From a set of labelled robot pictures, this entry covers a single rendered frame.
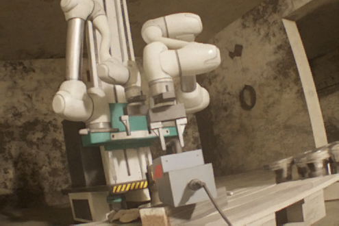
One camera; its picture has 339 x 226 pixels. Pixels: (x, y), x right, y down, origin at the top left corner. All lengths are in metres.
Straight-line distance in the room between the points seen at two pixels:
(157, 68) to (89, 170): 1.15
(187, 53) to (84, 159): 1.21
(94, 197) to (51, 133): 4.50
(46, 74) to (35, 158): 1.73
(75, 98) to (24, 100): 4.72
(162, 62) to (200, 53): 0.14
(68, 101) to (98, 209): 0.66
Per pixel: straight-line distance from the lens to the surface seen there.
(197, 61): 1.19
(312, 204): 1.31
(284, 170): 2.08
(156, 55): 1.19
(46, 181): 6.21
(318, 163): 1.92
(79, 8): 1.89
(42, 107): 6.42
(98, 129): 1.84
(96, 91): 1.90
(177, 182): 0.98
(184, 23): 1.71
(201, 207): 1.20
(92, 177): 2.16
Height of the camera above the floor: 0.35
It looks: 12 degrees up
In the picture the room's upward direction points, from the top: 11 degrees counter-clockwise
